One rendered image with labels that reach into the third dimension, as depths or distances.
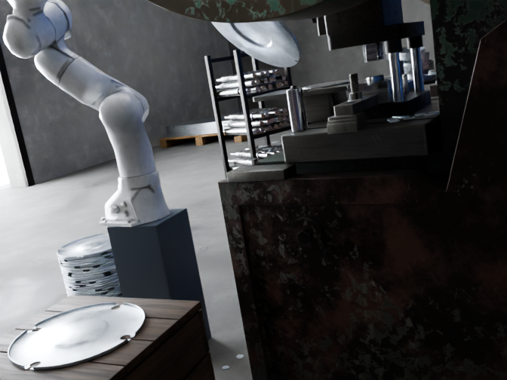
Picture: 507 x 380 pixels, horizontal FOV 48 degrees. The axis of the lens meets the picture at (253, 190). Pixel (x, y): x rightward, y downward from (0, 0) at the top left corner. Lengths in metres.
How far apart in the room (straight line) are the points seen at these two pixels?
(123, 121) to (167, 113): 6.26
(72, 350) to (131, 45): 6.49
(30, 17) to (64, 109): 4.98
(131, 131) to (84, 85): 0.19
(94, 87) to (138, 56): 5.89
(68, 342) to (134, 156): 0.64
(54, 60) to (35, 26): 0.11
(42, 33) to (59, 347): 0.86
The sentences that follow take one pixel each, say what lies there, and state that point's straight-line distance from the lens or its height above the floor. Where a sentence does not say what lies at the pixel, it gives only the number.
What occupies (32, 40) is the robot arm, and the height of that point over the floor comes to 1.01.
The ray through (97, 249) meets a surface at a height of 0.24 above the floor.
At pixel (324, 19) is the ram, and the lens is 1.30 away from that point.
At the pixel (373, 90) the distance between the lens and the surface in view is 1.27.
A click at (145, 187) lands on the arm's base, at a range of 1.73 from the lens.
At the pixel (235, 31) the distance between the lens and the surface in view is 1.57.
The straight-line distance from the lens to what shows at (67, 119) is 6.68.
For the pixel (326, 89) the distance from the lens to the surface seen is 1.31.
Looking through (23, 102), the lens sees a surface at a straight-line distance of 6.35.
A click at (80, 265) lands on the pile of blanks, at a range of 2.32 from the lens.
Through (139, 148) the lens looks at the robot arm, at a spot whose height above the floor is 0.67.
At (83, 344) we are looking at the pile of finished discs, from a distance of 1.28.
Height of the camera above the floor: 0.86
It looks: 12 degrees down
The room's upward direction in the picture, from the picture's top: 9 degrees counter-clockwise
